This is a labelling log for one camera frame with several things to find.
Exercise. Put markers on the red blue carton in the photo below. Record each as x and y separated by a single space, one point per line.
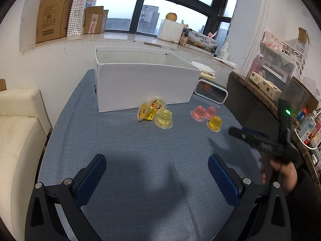
302 113

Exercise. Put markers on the white cardboard box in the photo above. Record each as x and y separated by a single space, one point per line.
140 85

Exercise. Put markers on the black window frame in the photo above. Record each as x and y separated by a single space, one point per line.
139 12

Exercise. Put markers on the dark wooden side table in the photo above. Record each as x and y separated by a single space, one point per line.
240 105

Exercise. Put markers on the blue grey tablecloth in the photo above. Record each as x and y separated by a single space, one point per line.
140 170

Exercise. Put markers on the cardboard piece on wall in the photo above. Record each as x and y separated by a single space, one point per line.
303 35

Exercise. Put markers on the cream leather sofa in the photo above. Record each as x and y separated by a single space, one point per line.
20 143

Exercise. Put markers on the brown cardboard scrap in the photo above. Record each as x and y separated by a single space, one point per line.
2 84

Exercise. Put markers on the pink floral pack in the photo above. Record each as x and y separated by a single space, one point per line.
272 40

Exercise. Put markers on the person's right forearm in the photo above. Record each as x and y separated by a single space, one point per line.
303 205

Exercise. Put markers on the orange pomelo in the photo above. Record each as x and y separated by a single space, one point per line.
171 16

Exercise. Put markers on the white foam box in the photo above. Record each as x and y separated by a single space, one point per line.
170 31

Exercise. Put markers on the white spray bottle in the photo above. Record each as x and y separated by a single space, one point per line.
223 52

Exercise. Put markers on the large brown cardboard box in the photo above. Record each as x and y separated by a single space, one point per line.
52 15

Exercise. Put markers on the white blue milk carton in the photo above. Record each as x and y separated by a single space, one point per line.
307 128

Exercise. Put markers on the pink jelly cup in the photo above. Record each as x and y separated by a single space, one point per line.
198 112
210 111

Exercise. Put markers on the printed tissue box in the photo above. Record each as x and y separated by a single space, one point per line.
263 85

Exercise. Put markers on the clear plastic container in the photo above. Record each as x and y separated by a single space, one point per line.
298 95

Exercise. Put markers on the small brown cardboard box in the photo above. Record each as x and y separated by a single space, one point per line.
95 21

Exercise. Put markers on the landscape printed carton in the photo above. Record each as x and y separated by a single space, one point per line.
202 41

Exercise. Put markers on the polka-dot paper bag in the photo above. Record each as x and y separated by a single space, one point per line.
79 12

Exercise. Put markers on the white drawer organizer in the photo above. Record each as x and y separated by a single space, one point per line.
296 52

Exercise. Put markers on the white power strip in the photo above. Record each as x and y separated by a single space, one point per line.
314 155

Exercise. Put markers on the pink clear storage box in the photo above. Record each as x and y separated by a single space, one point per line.
265 67

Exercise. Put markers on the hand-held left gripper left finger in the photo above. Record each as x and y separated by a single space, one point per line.
91 178

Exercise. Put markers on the person's right hand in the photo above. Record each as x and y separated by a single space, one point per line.
287 178

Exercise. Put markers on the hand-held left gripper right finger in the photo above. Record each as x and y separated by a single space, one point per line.
223 178

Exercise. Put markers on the black alarm clock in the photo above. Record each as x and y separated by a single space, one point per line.
210 91

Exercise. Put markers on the yellow tissue pack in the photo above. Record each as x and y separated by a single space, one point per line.
207 75

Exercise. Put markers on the pink toy figure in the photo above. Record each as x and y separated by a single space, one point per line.
185 25

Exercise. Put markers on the white tube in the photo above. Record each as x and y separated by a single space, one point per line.
225 62

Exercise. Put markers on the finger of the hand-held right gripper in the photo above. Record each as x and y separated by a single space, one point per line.
238 133
252 131

